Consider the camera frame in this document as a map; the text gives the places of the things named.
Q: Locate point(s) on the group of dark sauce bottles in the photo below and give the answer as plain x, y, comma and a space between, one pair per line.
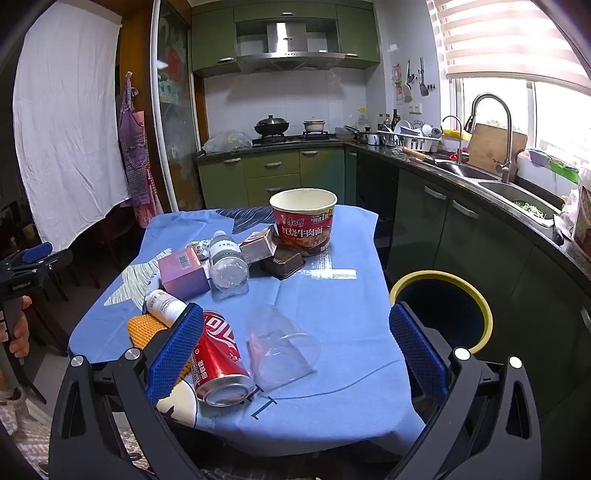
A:
390, 121

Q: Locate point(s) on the brown plastic tray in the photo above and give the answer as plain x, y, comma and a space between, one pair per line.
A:
282, 264

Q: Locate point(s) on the small grey pink box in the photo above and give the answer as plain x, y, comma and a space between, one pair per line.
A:
256, 247

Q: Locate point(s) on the clear plastic water bottle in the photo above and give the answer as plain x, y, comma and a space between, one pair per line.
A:
226, 263

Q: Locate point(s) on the white pill bottle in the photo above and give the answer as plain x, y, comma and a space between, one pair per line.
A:
161, 304

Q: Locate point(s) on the clear cooking oil bottle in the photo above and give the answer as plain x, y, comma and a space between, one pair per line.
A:
362, 121

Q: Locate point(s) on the black wok with lid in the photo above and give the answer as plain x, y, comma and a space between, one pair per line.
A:
271, 125

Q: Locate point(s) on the striped window blind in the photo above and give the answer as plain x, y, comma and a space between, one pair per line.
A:
508, 37

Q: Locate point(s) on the hanging ladle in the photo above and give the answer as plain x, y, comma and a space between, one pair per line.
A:
407, 92

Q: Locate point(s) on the orange ribbed cloth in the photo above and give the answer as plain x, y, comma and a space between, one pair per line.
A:
141, 330

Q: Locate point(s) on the green wall cabinets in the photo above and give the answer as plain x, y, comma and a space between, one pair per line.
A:
212, 37

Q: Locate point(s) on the person's left hand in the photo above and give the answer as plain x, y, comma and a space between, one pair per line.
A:
21, 332

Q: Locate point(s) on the clear plastic bag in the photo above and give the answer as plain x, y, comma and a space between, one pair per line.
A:
226, 141

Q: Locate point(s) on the white cooking pot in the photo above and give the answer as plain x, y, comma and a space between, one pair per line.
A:
314, 125

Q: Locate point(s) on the printed blue tablecloth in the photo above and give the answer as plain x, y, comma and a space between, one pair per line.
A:
323, 300

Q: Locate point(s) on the black gas stove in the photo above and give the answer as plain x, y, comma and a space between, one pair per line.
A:
295, 138

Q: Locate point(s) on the red soda can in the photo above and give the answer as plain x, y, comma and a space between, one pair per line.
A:
217, 357

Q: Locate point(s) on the stainless steel sink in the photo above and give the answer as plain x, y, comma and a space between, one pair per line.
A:
466, 171

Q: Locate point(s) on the floral glass sliding door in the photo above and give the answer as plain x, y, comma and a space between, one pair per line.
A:
173, 115

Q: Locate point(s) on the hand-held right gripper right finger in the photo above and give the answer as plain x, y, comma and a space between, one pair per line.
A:
415, 353

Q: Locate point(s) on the pink cardboard box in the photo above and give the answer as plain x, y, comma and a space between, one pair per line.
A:
184, 274

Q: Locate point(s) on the white dish rack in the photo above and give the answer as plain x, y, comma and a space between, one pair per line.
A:
408, 139

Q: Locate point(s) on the white hanging sheet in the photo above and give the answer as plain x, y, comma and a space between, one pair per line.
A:
69, 115

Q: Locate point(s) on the tall chrome faucet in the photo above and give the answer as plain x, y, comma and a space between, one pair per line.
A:
508, 138

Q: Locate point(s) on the crumpled silver wrapper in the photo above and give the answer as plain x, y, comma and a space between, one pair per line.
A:
199, 248

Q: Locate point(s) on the wooden cutting board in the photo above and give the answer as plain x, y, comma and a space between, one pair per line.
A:
489, 147

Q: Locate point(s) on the clear plastic cup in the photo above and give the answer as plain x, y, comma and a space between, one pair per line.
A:
281, 350

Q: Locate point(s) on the hanging black spatula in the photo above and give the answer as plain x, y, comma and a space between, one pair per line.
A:
423, 85

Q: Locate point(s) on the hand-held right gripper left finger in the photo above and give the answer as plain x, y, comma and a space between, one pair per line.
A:
175, 353

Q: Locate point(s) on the kitchen window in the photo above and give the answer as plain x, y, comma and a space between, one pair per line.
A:
554, 115

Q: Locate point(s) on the black bin with yellow rim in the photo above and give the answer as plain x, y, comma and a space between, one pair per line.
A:
485, 318

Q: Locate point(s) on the checked purple apron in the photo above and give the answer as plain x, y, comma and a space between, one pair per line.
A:
136, 152

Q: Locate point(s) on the patterned floor mat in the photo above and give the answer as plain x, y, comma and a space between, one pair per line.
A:
37, 438

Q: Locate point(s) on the stainless steel range hood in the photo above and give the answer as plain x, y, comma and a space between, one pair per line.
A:
286, 44

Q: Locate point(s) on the red instant noodle bowl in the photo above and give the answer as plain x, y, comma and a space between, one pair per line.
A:
302, 226

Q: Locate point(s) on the wooden rolling pin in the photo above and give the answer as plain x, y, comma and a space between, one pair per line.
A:
415, 153

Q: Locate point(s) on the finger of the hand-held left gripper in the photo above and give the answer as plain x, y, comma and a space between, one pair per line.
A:
57, 262
38, 251

